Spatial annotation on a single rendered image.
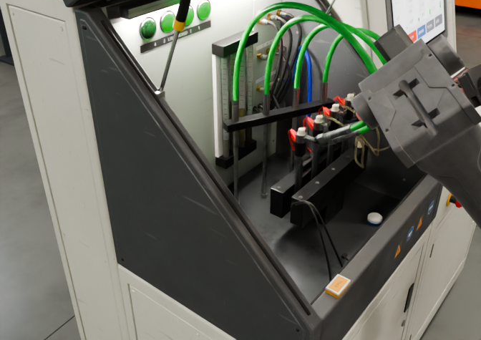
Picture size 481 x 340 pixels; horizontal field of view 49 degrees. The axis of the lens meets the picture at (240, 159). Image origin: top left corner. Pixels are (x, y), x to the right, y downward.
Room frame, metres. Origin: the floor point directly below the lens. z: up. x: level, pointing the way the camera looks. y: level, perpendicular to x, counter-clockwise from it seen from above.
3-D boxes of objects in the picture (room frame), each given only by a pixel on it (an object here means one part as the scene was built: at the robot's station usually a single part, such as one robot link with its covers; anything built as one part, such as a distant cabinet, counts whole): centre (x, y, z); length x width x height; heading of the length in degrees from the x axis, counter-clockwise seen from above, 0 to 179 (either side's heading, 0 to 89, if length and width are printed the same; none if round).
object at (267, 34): (1.45, -0.09, 1.20); 0.13 x 0.03 x 0.31; 142
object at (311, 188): (1.19, -0.22, 0.91); 0.34 x 0.10 x 0.15; 142
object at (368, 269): (0.95, -0.33, 0.87); 0.62 x 0.04 x 0.16; 142
